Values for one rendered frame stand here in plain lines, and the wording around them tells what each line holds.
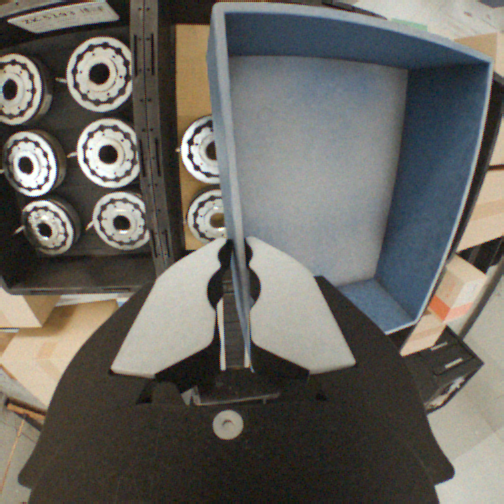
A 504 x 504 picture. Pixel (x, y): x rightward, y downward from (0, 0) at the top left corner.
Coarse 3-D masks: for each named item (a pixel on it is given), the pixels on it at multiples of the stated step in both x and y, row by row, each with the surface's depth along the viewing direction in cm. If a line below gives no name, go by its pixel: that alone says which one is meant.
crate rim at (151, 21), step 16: (272, 0) 20; (288, 0) 20; (304, 0) 20; (320, 0) 20; (144, 16) 18; (144, 32) 19; (160, 112) 24; (160, 128) 25; (160, 144) 25; (160, 160) 26; (160, 176) 27; (160, 192) 28; (160, 208) 29; (160, 224) 30
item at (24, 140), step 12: (24, 132) 26; (12, 144) 26; (24, 144) 26; (36, 144) 27; (48, 144) 28; (12, 156) 27; (48, 156) 29; (12, 168) 27; (48, 168) 29; (12, 180) 28; (24, 180) 29; (36, 180) 30; (48, 180) 30; (24, 192) 30; (36, 192) 30
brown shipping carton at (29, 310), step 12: (0, 288) 37; (0, 300) 38; (12, 300) 38; (24, 300) 39; (36, 300) 43; (48, 300) 47; (0, 312) 39; (12, 312) 40; (24, 312) 40; (36, 312) 42; (48, 312) 46; (0, 324) 41; (12, 324) 41; (24, 324) 42; (36, 324) 42
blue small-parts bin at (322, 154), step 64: (256, 64) 12; (320, 64) 13; (384, 64) 13; (448, 64) 10; (256, 128) 14; (320, 128) 15; (384, 128) 16; (448, 128) 12; (256, 192) 16; (320, 192) 17; (384, 192) 19; (448, 192) 13; (320, 256) 20; (384, 256) 21; (384, 320) 19
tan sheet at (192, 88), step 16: (176, 32) 26; (192, 32) 27; (208, 32) 27; (176, 48) 28; (192, 48) 28; (176, 64) 29; (192, 64) 29; (176, 80) 30; (192, 80) 30; (176, 96) 31; (192, 96) 31; (208, 96) 32; (192, 112) 33; (208, 112) 33; (208, 144) 35; (192, 176) 37; (192, 192) 39; (192, 240) 43
